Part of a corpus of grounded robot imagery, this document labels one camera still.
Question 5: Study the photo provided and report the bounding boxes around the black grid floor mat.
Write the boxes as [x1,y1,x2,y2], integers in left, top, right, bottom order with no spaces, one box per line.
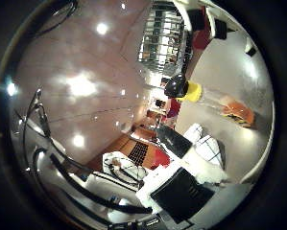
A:
[128,141,150,167]

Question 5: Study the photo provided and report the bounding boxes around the white cloth blue grid lines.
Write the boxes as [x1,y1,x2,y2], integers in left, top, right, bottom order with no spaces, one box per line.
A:
[183,123,227,171]

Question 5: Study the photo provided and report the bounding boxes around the clear spray bottle orange liquid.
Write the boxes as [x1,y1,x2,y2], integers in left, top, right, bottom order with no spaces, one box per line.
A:
[163,74,256,129]

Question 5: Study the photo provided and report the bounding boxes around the gridded window frame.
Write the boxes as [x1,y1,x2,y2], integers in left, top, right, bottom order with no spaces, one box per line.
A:
[137,1,186,75]

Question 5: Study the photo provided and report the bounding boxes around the black cable bundle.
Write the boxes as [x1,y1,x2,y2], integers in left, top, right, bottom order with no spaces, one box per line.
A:
[21,89,154,215]

